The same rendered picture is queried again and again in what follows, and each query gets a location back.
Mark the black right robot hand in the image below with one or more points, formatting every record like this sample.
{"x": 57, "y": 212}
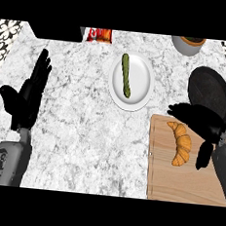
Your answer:
{"x": 200, "y": 120}

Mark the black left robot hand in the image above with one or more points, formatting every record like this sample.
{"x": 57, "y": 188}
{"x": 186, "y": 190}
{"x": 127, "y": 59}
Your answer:
{"x": 29, "y": 97}

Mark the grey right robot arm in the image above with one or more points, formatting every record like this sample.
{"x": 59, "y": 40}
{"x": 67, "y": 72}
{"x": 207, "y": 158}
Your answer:
{"x": 224, "y": 168}

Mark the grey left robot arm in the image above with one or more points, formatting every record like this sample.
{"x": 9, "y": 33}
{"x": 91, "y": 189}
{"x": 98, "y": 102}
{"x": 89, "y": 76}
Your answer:
{"x": 8, "y": 163}

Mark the black frying pan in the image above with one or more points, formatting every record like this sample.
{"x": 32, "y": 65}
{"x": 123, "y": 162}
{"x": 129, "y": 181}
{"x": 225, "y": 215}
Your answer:
{"x": 209, "y": 91}

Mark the golden croissant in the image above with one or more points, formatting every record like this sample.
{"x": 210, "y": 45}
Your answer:
{"x": 181, "y": 144}

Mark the wooden cutting board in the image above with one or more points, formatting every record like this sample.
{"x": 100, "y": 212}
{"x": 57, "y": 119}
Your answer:
{"x": 180, "y": 177}

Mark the black appliance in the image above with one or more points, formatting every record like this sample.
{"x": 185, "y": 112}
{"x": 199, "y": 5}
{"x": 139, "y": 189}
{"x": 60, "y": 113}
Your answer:
{"x": 56, "y": 31}

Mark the grey pot with brown rim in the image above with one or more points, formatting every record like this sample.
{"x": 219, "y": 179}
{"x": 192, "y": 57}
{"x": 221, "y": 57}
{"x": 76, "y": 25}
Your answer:
{"x": 188, "y": 45}

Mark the white plate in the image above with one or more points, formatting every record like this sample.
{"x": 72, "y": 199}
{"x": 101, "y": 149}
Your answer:
{"x": 131, "y": 81}

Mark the green cucumber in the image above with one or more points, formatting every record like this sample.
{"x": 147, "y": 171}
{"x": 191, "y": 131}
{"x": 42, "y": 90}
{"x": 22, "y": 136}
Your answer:
{"x": 125, "y": 76}

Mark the red orange packet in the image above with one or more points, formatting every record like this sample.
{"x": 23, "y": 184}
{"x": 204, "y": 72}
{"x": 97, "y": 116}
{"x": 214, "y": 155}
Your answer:
{"x": 99, "y": 35}

